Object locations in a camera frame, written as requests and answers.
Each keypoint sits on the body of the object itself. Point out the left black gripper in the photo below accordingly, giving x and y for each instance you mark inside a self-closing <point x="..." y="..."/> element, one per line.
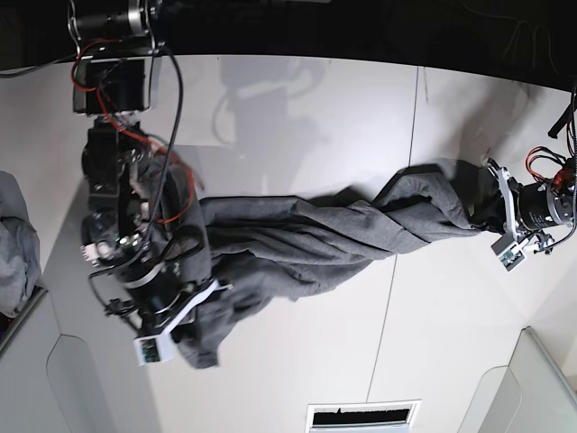
<point x="529" y="209"/>

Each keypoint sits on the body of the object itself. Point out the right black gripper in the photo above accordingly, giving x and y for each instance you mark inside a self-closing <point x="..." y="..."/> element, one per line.
<point x="161" y="295"/>

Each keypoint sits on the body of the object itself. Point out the dark grey t-shirt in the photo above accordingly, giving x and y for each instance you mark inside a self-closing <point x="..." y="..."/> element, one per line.
<point x="290" y="247"/>

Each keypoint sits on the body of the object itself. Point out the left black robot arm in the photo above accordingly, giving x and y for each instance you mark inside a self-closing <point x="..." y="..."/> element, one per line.
<point x="542" y="164"/>

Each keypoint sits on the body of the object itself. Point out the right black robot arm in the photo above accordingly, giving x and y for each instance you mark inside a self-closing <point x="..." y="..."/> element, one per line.
<point x="144" y="227"/>

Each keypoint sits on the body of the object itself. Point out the left white bin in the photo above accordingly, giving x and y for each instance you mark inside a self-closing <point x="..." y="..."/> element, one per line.
<point x="48" y="380"/>

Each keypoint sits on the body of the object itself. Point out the white bin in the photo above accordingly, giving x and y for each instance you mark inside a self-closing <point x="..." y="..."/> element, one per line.
<point x="529" y="394"/>
<point x="48" y="380"/>

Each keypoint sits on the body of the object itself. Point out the light grey clothes pile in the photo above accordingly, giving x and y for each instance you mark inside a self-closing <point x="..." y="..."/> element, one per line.
<point x="20" y="249"/>

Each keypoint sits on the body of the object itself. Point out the right white bin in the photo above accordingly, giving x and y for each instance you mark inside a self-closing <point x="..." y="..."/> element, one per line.
<point x="529" y="394"/>

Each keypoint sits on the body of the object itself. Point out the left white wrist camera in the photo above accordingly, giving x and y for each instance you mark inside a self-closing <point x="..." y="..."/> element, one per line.
<point x="511" y="253"/>

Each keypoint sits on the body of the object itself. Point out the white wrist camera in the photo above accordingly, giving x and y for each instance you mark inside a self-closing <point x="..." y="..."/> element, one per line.
<point x="154" y="349"/>
<point x="511" y="253"/>

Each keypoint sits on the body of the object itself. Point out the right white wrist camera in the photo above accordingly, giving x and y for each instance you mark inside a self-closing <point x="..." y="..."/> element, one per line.
<point x="154" y="349"/>

